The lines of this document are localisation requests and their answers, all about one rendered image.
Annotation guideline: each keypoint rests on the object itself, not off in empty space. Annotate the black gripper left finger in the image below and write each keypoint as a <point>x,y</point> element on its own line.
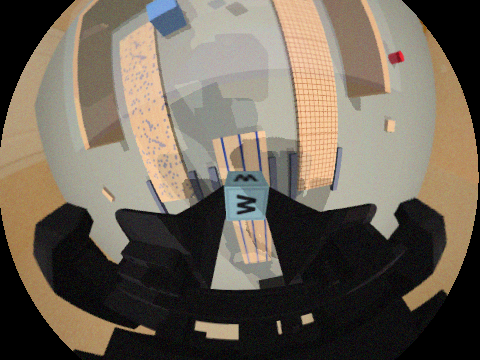
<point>196,232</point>

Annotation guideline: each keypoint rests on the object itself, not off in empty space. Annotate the light blue letter cube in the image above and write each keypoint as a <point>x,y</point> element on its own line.
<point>246,195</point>

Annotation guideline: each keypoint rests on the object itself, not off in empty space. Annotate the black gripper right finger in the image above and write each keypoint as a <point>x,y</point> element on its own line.
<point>299,231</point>

